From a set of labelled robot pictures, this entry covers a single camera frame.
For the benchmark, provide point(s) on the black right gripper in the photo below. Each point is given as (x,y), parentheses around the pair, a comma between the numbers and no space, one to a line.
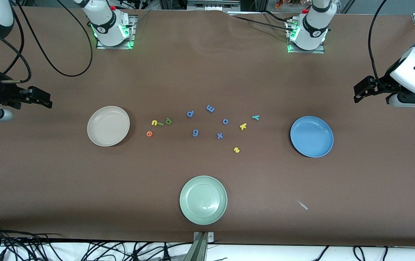
(1,92)

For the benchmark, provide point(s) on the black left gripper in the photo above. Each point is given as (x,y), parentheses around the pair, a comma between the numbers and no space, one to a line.
(382,85)

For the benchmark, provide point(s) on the yellow foam letter k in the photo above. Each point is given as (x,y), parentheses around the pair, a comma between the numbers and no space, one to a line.
(243,127)

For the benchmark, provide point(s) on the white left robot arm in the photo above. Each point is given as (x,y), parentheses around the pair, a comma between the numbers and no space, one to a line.
(314,25)

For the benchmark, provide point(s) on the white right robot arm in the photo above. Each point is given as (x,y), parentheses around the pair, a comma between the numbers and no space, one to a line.
(108,25)

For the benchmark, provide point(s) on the blue plate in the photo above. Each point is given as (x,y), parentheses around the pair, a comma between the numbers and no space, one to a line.
(311,136)

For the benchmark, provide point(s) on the beige brown plate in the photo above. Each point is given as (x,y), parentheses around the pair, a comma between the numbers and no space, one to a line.
(108,126)

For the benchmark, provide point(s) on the brown table cover sheet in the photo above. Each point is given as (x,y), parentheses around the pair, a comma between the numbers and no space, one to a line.
(48,181)

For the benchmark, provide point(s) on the orange object behind table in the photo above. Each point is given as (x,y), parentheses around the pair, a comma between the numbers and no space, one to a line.
(289,3)

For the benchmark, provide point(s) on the small white tape scrap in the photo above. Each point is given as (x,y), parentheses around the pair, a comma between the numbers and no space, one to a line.
(303,206)

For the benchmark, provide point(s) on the blue foam letter m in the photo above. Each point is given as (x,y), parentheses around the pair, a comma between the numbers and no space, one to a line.
(210,108)

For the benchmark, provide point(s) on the blue foam letter g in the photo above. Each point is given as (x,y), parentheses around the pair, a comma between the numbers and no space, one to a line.
(194,133)

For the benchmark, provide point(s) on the pale green plate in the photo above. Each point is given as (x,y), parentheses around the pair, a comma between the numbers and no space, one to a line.
(203,200)

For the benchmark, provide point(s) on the aluminium profile beam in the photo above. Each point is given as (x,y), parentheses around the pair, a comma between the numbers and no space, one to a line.
(200,250)

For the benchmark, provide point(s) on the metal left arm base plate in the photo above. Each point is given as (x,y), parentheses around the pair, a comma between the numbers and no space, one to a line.
(319,50)

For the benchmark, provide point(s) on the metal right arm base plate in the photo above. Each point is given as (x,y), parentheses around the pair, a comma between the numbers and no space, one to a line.
(132,36)

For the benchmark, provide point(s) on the aluminium frame structure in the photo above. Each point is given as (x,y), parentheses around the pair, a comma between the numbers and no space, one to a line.
(211,4)

